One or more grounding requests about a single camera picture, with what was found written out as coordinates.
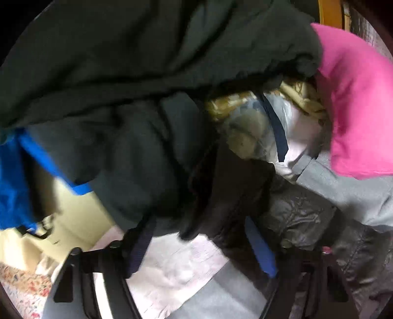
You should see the yellow patterned cloth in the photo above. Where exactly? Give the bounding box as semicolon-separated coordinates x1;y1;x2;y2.
206;78;329;123

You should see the silver insulation mat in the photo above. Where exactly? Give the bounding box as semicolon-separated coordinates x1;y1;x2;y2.
342;0;393;59

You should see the blue garment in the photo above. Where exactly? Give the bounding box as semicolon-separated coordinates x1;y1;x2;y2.
0;127;93;230

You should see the pink pillow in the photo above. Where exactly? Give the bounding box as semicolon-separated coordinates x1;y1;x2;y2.
310;23;393;180

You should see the wooden arched cabinet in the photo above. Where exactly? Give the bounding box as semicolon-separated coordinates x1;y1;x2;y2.
318;0;344;29

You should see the dark green hooded coat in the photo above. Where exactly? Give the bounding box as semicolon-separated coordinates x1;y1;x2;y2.
0;0;323;132

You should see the clear plastic bag with cloth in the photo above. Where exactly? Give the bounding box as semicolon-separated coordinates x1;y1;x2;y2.
209;89;326;163

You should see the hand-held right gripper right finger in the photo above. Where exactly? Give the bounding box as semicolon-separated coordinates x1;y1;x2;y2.
245;216;359;319

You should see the dark grey quilted jacket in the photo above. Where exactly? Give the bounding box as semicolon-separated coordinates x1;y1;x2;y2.
181;147;393;310

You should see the pale pink sheet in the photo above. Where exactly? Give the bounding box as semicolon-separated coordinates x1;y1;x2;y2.
52;147;310;319

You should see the floral bedsheet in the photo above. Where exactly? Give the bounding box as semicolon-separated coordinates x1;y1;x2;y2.
0;262;54;319

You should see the black puffer coat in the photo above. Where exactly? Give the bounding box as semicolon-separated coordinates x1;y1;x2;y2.
28;92;215;238

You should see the grey bed sheet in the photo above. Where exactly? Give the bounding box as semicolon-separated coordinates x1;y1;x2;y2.
40;152;393;319

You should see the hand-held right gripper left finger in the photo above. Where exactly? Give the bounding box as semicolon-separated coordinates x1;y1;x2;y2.
51;215;157;319

